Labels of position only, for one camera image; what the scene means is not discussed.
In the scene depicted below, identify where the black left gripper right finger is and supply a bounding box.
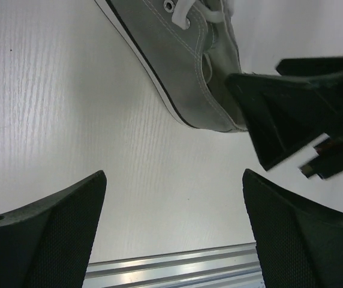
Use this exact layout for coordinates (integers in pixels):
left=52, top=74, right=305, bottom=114
left=242, top=169, right=343, bottom=287

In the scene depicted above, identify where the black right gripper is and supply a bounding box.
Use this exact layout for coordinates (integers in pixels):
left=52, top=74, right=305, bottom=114
left=225, top=56, right=343, bottom=179

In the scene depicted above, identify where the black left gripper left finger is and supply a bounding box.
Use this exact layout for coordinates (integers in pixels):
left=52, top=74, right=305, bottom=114
left=0, top=170, right=107, bottom=287

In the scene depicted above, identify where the grey sneaker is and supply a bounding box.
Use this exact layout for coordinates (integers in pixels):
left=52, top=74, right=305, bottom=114
left=97, top=0, right=246, bottom=133

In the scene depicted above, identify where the aluminium mounting rail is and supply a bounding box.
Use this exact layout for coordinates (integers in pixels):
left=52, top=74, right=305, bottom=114
left=83, top=243, right=265, bottom=287

